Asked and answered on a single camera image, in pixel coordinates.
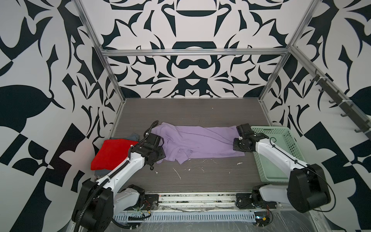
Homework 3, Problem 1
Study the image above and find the purple t shirt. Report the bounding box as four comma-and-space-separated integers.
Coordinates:
151, 122, 244, 164

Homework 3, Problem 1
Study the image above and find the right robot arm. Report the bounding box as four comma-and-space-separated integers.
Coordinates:
233, 124, 336, 213

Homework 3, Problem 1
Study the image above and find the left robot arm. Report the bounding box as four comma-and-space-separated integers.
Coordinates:
71, 132, 166, 232

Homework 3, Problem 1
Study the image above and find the green plastic basket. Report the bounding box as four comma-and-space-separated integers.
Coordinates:
251, 126, 307, 183

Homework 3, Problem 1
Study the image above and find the red folded t shirt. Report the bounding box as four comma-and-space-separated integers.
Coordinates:
90, 139, 138, 171

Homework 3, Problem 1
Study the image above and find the small electronics board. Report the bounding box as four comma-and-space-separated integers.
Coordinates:
254, 210, 273, 228

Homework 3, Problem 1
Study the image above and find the black hook rack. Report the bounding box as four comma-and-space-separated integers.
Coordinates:
311, 70, 371, 140

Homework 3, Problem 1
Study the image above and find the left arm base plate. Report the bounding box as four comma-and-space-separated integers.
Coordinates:
122, 194, 159, 211

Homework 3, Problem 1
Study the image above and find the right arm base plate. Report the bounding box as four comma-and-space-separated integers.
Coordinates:
235, 193, 277, 209

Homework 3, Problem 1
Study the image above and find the aluminium mounting rail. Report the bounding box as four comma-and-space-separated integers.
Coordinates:
73, 191, 321, 214

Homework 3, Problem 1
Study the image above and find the white slotted cable duct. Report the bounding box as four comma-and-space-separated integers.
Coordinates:
114, 211, 256, 223

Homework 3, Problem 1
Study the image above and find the black corrugated cable hose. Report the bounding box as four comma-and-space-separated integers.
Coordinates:
110, 211, 151, 230

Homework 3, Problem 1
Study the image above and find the aluminium frame crossbar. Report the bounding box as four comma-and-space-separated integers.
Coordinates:
101, 48, 288, 57

